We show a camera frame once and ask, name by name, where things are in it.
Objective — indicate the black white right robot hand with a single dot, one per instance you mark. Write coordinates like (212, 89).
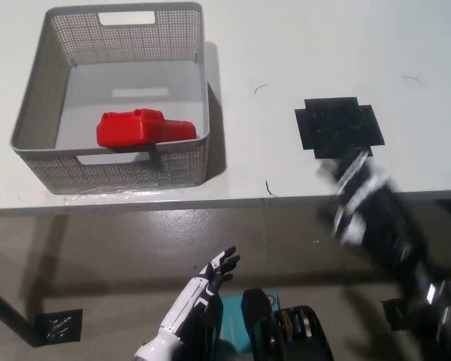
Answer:
(357, 199)

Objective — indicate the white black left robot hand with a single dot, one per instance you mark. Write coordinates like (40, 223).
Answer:
(195, 297)

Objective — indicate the red digital multimeter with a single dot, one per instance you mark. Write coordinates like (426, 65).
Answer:
(135, 129)

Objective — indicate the black tape patch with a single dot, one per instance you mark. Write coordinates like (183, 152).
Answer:
(334, 124)

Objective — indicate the black teal robot body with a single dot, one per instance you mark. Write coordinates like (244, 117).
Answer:
(285, 334)

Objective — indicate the clear tape strip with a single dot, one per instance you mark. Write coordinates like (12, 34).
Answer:
(109, 193)

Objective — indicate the black table leg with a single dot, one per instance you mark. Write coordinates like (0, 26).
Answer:
(9, 316)

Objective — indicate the pale rectangular basket label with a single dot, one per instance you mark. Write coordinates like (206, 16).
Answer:
(140, 92)

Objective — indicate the grey perforated plastic basket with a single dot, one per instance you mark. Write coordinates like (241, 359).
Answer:
(41, 150)

